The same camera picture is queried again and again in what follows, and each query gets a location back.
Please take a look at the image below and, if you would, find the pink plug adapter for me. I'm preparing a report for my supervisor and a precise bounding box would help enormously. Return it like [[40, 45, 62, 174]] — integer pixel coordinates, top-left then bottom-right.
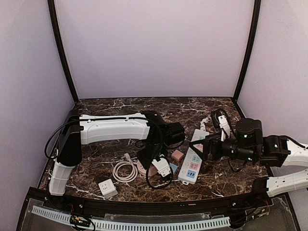
[[171, 150, 184, 161]]

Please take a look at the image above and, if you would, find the blue plug adapter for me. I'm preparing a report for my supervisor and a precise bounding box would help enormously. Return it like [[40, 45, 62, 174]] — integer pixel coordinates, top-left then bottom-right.
[[170, 163, 178, 175]]

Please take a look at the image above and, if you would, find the pink round power socket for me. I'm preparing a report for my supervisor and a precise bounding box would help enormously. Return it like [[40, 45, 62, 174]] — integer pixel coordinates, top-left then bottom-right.
[[137, 160, 158, 177]]

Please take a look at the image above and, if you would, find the white socket cable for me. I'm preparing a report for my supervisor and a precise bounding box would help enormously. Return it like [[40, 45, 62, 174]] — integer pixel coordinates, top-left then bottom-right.
[[112, 153, 139, 184]]

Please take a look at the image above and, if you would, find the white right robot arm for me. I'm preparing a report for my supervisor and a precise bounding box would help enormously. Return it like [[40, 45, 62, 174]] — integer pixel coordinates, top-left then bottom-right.
[[189, 118, 308, 197]]

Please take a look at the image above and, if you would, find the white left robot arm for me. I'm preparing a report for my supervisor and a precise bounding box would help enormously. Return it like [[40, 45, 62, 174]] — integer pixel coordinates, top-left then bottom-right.
[[44, 110, 185, 196]]

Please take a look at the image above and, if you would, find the white multicolour power strip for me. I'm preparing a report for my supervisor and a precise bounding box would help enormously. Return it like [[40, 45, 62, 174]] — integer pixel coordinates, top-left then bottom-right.
[[178, 129, 209, 185]]

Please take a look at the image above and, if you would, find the white cube socket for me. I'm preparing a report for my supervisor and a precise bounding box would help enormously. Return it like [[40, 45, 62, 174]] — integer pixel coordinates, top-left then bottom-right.
[[98, 179, 118, 199]]

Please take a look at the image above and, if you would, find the small circuit board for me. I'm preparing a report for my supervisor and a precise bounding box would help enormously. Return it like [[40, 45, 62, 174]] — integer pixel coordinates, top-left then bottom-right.
[[69, 215, 91, 227]]

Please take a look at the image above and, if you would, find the white power strip cable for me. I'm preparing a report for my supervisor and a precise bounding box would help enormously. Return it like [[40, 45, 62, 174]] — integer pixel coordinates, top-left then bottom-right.
[[199, 116, 210, 132]]

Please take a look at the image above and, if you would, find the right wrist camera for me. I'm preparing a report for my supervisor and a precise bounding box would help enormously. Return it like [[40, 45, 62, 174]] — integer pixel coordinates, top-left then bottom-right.
[[211, 109, 231, 141]]

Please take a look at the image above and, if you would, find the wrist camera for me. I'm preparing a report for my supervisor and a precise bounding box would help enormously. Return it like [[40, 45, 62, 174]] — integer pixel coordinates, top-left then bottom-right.
[[152, 156, 173, 177], [211, 109, 231, 141]]

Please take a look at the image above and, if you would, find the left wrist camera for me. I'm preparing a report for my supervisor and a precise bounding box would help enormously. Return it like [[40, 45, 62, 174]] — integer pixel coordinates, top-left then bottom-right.
[[152, 156, 173, 177]]

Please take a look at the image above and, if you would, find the grey slotted cable duct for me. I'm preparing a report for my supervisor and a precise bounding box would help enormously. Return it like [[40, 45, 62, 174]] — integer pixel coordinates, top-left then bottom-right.
[[31, 205, 231, 231]]

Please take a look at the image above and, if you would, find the black front table rail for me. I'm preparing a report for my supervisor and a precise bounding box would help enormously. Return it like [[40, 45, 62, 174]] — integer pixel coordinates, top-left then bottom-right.
[[54, 193, 266, 217]]

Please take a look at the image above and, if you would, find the right black frame post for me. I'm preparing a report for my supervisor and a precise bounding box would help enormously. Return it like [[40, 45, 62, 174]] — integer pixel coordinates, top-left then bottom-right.
[[232, 0, 261, 103]]

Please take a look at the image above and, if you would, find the black frame post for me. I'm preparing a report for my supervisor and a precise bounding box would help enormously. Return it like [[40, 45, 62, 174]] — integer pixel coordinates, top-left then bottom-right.
[[47, 0, 79, 104], [232, 0, 261, 103]]

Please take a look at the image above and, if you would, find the left black frame post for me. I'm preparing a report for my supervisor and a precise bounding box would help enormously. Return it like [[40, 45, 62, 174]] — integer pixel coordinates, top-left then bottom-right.
[[47, 0, 79, 104]]

